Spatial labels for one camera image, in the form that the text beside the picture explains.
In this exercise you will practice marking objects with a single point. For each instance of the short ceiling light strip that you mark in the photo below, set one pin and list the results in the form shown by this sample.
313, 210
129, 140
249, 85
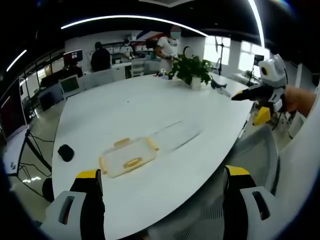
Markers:
16, 60

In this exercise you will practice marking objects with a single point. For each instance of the container lid with yellow latches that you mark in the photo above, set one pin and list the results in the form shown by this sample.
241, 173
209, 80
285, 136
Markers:
128, 156

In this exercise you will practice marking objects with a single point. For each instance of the yellow block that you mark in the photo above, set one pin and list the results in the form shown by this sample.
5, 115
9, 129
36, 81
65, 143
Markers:
262, 115

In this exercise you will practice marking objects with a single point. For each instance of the black stand legs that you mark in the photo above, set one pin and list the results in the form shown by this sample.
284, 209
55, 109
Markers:
37, 152

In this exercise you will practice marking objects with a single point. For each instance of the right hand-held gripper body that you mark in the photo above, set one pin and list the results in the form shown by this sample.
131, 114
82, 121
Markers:
273, 80

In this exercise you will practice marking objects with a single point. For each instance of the grey object on table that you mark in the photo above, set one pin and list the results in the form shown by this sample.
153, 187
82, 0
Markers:
218, 85

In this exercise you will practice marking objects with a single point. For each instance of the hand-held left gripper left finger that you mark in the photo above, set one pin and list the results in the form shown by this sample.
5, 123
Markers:
75, 207

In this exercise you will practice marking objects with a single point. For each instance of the clear plastic food container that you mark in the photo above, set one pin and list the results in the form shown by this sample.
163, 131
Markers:
177, 135

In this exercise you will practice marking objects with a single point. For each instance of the person's white shirt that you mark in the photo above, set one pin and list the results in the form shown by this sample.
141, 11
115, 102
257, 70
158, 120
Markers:
302, 155

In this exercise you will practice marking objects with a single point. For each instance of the white drawer cabinet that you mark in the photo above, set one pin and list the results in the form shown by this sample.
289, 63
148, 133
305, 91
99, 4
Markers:
138, 67

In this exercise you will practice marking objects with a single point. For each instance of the grey mesh office chair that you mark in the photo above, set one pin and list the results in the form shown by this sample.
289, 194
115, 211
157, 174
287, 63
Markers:
257, 150

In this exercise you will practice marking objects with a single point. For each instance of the curved ceiling light strip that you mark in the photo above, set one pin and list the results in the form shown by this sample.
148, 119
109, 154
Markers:
258, 22
130, 18

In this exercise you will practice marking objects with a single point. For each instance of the white square-backed chair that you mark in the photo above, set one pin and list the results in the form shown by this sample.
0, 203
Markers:
69, 86

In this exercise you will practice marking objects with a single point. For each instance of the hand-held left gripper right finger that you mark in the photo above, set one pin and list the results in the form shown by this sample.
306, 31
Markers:
250, 207

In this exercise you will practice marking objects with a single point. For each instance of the small black object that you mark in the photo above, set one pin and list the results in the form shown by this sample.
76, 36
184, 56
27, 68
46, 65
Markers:
66, 152

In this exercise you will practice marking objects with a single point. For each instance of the green potted plant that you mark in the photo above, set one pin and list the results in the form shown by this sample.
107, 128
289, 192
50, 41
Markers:
192, 68

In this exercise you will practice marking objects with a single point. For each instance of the black tripod stand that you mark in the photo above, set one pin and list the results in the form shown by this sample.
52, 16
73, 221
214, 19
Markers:
220, 57

